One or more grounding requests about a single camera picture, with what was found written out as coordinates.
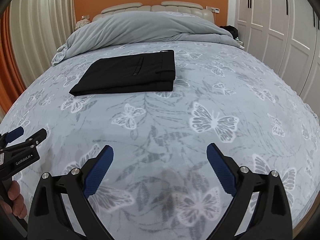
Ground butterfly print bed sheet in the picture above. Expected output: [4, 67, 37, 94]
[0, 40, 320, 240]

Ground white wardrobe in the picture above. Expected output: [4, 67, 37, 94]
[235, 0, 320, 100]

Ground beige padded headboard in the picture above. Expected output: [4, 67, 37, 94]
[92, 1, 215, 23]

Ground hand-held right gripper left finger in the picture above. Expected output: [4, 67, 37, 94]
[28, 145, 118, 240]

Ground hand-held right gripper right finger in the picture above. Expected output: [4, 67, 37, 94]
[206, 143, 293, 240]

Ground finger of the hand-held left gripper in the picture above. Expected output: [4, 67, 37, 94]
[5, 128, 48, 153]
[0, 126, 25, 148]

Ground person's left hand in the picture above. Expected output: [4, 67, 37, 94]
[6, 180, 25, 219]

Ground cream pleated curtain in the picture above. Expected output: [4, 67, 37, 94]
[9, 0, 75, 90]

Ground black pants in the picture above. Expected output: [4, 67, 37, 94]
[69, 49, 175, 97]

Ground grey duvet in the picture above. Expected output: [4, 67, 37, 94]
[51, 11, 244, 67]

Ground black bag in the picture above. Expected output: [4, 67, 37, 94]
[220, 25, 239, 38]

